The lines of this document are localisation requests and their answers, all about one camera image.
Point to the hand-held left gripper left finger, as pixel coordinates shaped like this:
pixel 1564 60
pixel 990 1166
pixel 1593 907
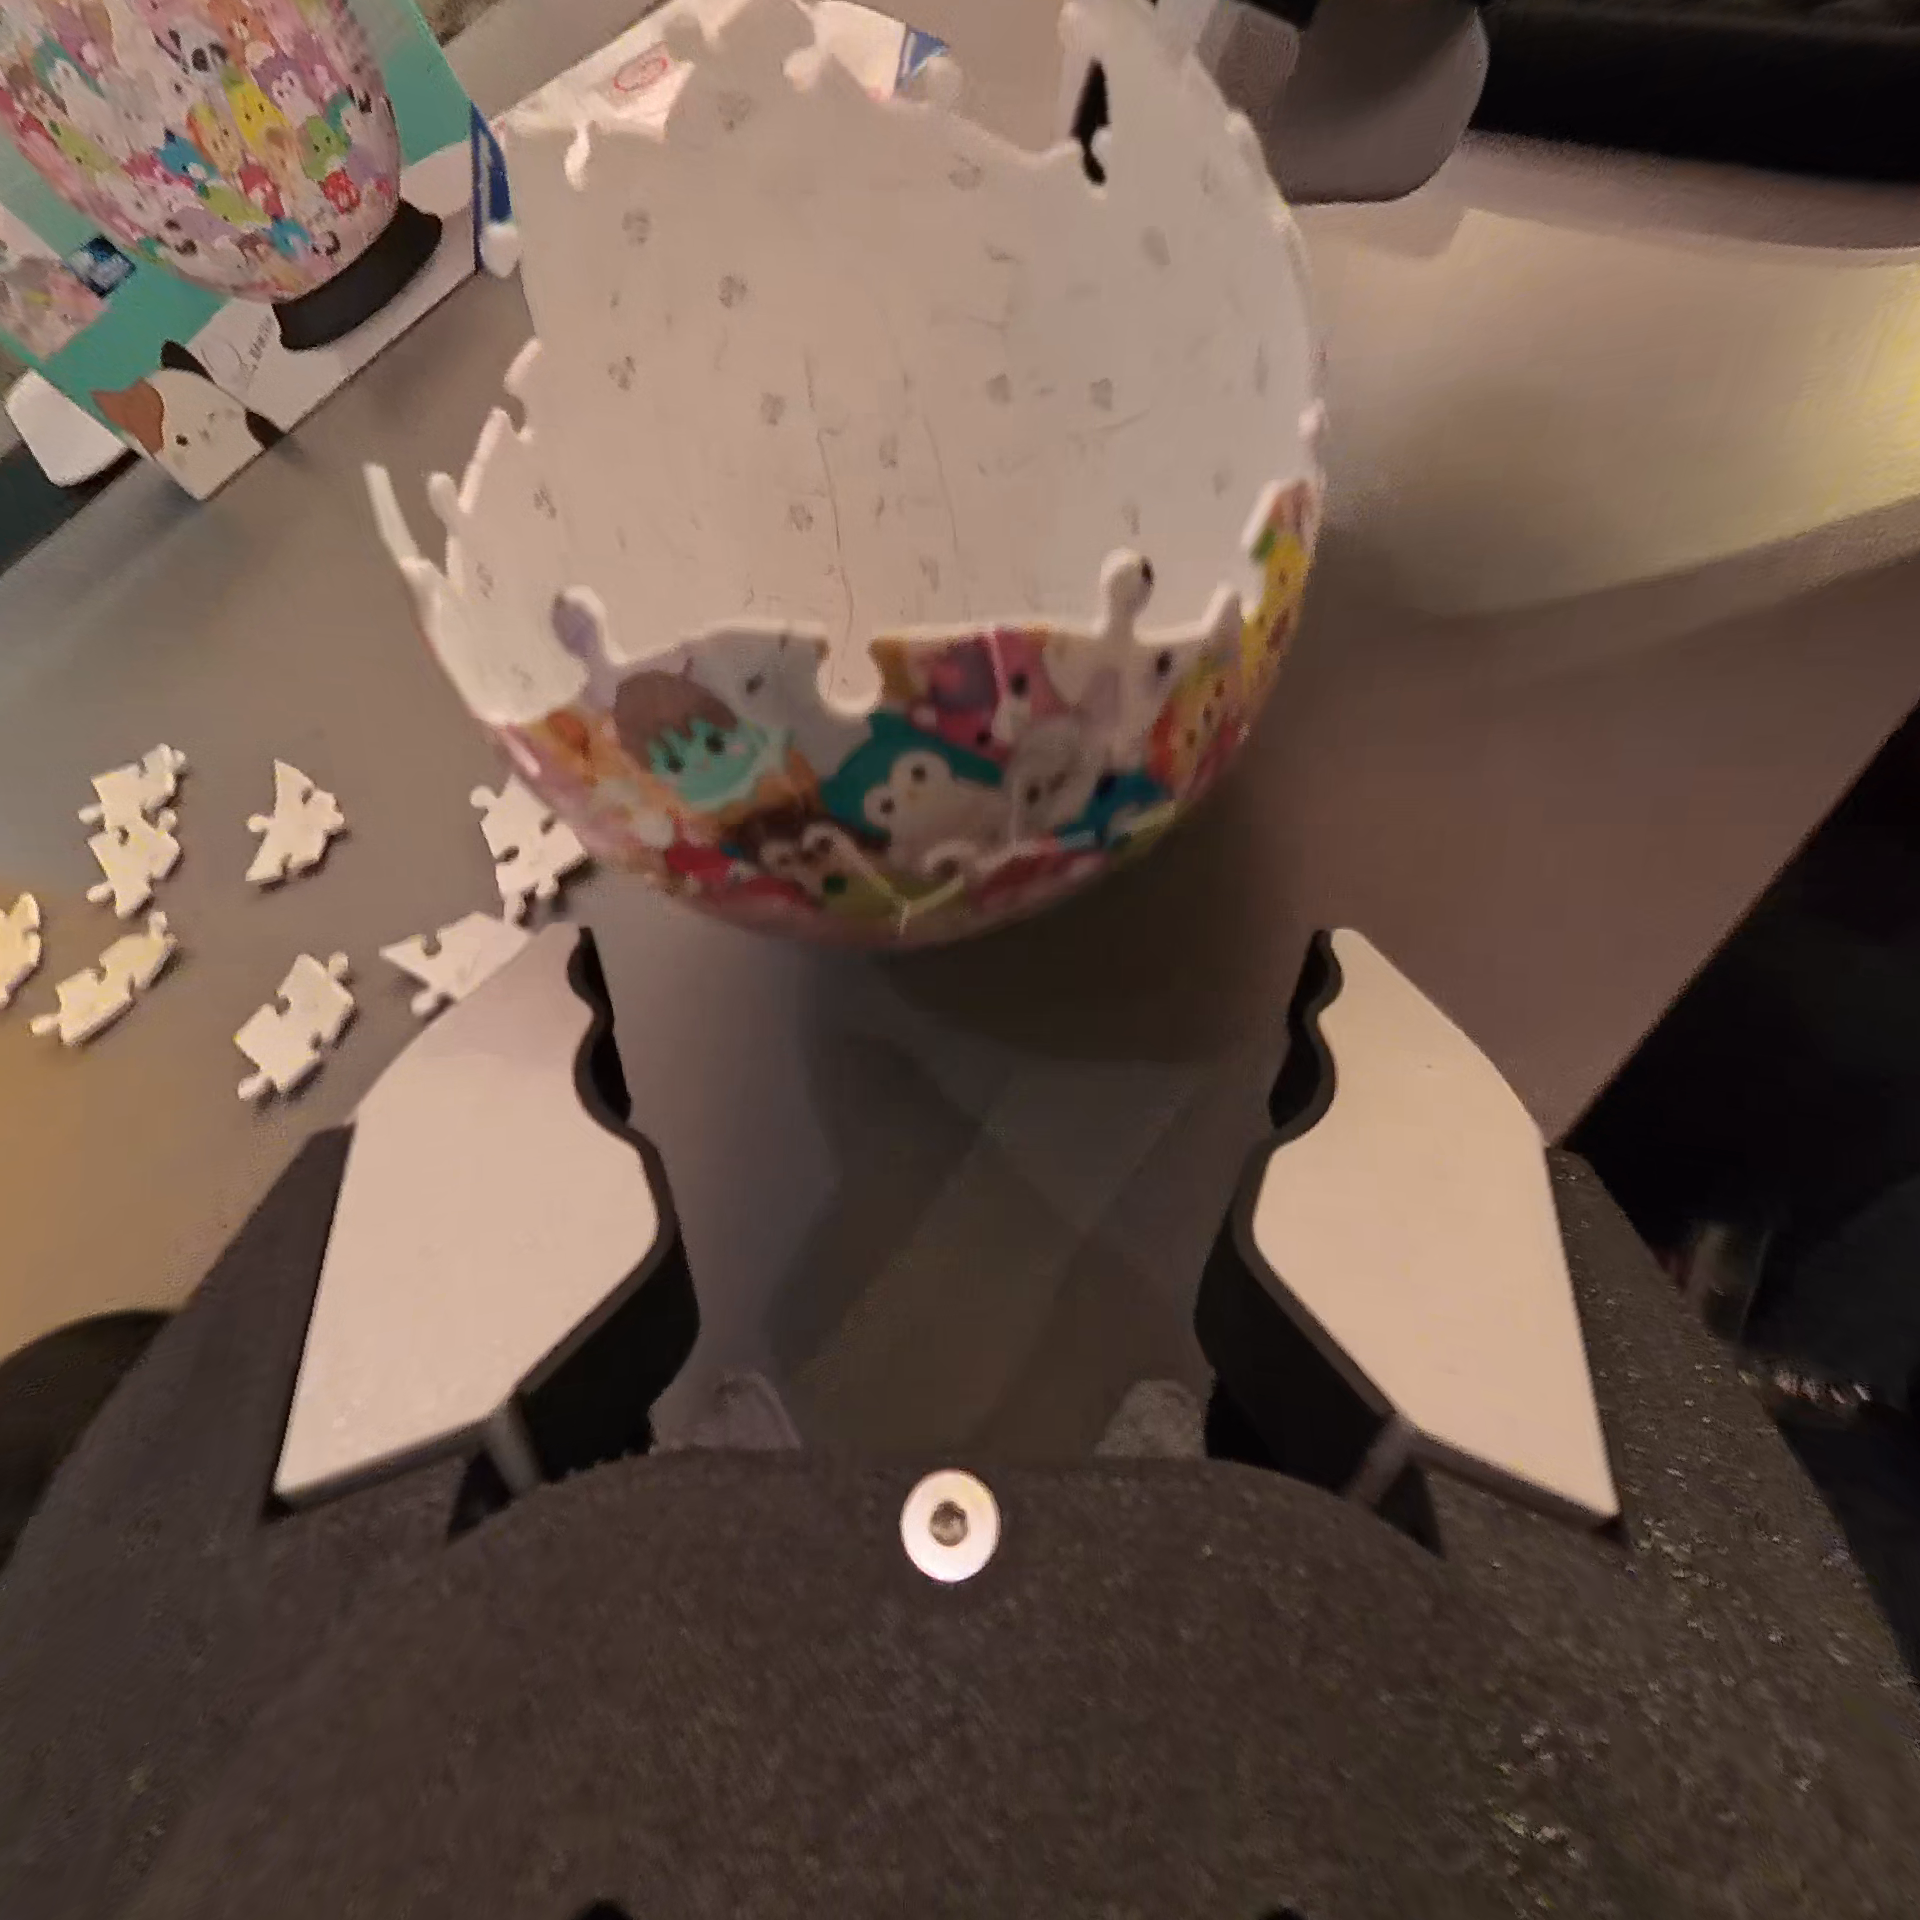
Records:
pixel 481 1245

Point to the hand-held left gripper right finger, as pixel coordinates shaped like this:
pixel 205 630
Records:
pixel 1410 1275

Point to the colourful puzzle ball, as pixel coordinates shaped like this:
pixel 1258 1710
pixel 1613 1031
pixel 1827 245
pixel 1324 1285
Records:
pixel 839 378

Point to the pile of loose puzzle pieces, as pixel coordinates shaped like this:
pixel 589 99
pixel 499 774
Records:
pixel 291 821

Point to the puzzle ball box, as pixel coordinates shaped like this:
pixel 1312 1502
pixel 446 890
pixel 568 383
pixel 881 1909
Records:
pixel 180 152

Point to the white instruction leaflet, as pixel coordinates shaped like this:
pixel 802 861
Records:
pixel 597 76

